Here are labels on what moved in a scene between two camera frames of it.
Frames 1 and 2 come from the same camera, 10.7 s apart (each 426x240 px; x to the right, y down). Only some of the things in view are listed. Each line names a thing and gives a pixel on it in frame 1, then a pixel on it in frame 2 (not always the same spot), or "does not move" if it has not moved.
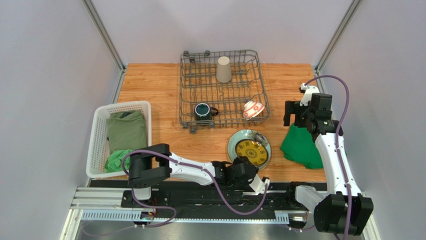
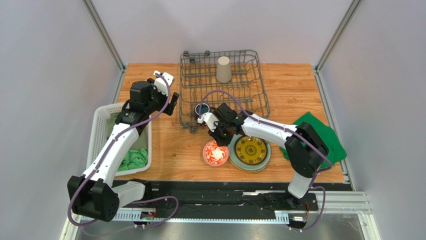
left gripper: (240, 160) -> (153, 90)
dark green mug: (203, 111) does not move
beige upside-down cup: (223, 72) does not move
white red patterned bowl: (252, 109) -> (215, 155)
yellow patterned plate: (253, 149) does not move
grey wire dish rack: (223, 88) does not move
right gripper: (289, 113) -> (221, 129)
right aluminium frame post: (348, 17) does not move
